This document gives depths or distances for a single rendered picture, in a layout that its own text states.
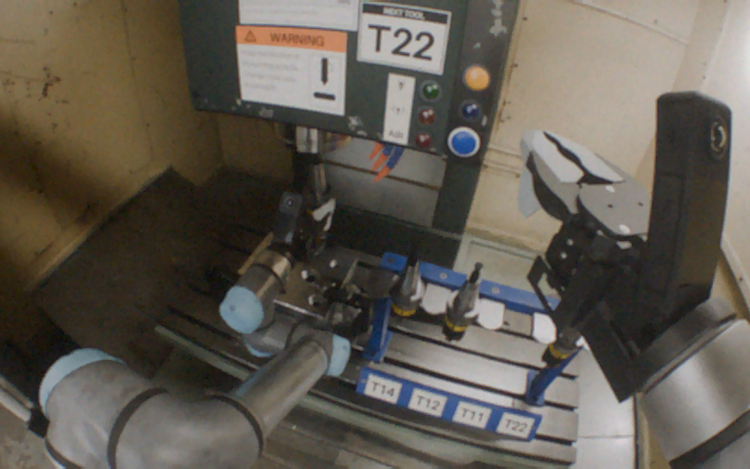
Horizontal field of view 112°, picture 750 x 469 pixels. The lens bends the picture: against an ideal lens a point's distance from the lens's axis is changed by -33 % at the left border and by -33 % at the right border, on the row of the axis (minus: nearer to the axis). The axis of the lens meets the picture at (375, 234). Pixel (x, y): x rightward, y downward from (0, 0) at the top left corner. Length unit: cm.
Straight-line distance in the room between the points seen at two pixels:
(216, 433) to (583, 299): 34
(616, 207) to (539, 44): 125
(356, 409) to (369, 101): 72
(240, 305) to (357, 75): 41
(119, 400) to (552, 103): 150
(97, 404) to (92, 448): 5
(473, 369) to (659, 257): 86
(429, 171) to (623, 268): 104
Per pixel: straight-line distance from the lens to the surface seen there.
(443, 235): 139
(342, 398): 94
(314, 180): 80
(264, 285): 67
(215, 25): 55
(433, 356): 102
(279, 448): 107
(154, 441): 39
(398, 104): 45
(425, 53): 43
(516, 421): 95
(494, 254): 182
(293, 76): 50
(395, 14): 43
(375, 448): 104
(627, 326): 24
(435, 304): 71
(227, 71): 56
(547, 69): 148
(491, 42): 41
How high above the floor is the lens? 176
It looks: 42 degrees down
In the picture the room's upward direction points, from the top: 5 degrees clockwise
